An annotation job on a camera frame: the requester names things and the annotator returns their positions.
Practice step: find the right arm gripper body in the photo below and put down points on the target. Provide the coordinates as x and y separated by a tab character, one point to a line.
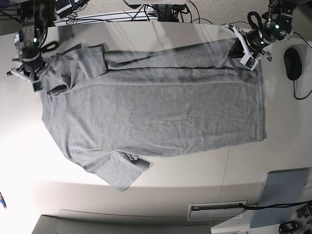
31	58

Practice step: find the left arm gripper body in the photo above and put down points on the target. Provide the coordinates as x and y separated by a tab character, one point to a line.
258	39

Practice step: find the grey T-shirt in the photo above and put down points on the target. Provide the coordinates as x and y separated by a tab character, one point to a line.
108	110

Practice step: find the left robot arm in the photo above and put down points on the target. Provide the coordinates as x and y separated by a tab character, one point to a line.
274	25

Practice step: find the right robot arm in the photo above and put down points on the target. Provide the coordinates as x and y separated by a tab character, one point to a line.
35	16

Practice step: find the black computer mouse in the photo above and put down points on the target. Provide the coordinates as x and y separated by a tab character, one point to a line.
293	64

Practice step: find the black device box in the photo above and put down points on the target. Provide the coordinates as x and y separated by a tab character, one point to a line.
62	8

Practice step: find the blue orange tool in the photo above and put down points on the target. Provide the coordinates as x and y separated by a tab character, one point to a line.
2	201

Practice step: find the grey blue tablet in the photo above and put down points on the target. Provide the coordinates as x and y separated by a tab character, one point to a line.
280	187

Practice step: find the white cable tray slot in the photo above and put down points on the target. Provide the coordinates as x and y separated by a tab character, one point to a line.
215	211

